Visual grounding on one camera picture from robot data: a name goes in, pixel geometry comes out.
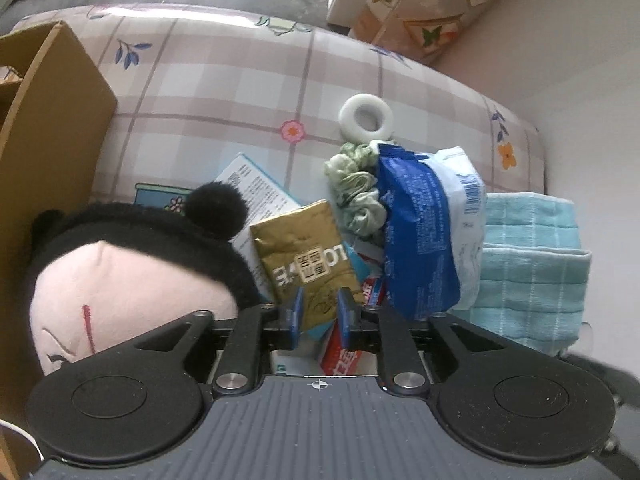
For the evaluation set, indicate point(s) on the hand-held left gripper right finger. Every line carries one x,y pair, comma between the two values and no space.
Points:
345,314

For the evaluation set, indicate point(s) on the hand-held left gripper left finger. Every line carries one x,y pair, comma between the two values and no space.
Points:
297,311

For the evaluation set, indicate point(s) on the red toothpaste tube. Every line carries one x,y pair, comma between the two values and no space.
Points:
345,360

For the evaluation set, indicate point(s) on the gold foil packet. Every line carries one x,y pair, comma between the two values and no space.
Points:
300,250

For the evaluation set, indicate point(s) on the blue and white soft packet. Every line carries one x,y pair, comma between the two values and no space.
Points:
415,240

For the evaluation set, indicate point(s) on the green fabric scrunchie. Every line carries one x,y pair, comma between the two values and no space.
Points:
357,210

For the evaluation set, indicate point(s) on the white and blue paper box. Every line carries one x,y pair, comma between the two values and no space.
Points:
255,185

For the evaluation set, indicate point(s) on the teal checked towel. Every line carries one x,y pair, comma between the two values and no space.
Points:
530,280

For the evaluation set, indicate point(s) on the brown cardboard box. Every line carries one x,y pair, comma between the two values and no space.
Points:
50,135

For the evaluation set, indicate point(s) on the black-haired plush doll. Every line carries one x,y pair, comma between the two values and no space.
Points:
125,285

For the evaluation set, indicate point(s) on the floral patchwork quilt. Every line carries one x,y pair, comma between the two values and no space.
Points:
440,10

